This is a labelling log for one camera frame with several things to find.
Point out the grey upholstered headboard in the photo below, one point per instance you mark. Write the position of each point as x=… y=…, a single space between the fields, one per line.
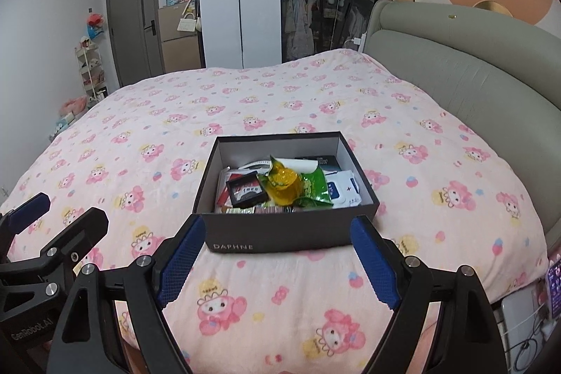
x=460 y=63

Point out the white appliance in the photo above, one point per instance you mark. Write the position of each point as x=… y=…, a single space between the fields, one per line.
x=519 y=312

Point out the red clear packet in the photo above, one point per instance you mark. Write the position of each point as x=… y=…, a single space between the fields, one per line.
x=222 y=196

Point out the dark grey shoe box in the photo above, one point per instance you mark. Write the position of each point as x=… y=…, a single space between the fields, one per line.
x=271 y=236

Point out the white handbag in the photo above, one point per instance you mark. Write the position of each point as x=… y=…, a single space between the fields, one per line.
x=187 y=24

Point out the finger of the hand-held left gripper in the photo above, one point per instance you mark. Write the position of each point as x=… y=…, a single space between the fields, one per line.
x=30 y=205
x=83 y=229

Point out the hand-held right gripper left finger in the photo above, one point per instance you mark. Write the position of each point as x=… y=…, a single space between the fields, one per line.
x=182 y=260

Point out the pink bundle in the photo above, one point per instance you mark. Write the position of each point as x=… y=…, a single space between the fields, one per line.
x=73 y=106

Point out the green yellow snack wrapper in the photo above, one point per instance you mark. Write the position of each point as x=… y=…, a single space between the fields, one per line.
x=285 y=181

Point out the black square frame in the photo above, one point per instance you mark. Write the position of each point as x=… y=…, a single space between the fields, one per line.
x=252 y=202

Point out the beige cabinet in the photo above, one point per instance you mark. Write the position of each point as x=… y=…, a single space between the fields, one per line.
x=179 y=49

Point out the white blue wet wipes pack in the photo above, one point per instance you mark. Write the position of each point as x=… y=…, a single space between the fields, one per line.
x=346 y=190

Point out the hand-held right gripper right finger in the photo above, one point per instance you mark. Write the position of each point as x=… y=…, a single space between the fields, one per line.
x=377 y=264

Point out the white shelf rack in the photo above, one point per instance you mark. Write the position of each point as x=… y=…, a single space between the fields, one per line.
x=90 y=67

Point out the red hanging toy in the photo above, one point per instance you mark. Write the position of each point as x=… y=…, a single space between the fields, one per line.
x=95 y=25

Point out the brown hand cream tube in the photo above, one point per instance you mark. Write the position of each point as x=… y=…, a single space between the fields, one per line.
x=267 y=209

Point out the pink printed blanket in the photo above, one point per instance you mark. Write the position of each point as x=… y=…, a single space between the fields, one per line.
x=263 y=93

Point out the black packet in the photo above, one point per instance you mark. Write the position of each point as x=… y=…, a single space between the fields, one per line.
x=326 y=163

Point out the pale boxes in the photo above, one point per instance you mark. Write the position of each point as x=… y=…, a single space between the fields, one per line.
x=65 y=125

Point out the grey door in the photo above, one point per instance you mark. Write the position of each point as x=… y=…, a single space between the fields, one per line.
x=131 y=28

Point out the purple box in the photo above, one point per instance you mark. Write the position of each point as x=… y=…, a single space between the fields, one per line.
x=554 y=286

